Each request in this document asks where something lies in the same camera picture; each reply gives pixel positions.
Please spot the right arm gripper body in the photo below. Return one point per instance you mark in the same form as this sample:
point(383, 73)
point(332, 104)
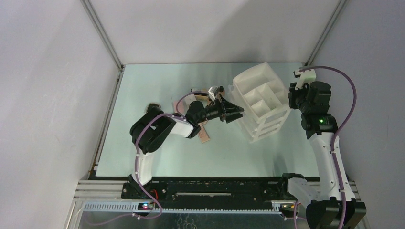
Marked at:
point(297, 97)

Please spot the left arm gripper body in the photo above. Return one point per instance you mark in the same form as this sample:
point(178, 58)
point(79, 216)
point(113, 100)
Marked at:
point(215, 111)

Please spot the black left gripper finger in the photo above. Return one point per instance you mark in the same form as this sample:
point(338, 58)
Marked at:
point(232, 117)
point(230, 108)

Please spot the white plastic drawer organizer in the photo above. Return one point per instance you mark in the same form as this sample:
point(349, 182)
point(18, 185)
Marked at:
point(263, 96)

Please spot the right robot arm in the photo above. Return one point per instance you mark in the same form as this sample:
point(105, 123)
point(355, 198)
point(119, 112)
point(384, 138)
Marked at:
point(334, 206)

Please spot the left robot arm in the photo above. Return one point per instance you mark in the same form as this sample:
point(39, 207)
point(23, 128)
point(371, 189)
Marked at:
point(152, 129)

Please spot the tan rectangular makeup palette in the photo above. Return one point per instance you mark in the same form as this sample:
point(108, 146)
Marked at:
point(202, 135)

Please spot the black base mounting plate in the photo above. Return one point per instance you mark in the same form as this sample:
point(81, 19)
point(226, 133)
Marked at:
point(211, 193)

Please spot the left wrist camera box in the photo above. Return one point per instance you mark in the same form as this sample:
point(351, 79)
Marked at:
point(213, 93)

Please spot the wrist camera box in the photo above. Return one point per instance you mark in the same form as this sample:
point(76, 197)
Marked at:
point(304, 76)
point(213, 93)

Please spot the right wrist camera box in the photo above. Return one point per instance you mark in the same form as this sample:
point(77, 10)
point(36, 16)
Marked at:
point(304, 76)

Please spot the aluminium frame rail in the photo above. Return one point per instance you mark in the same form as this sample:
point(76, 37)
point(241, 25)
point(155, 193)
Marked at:
point(98, 25)

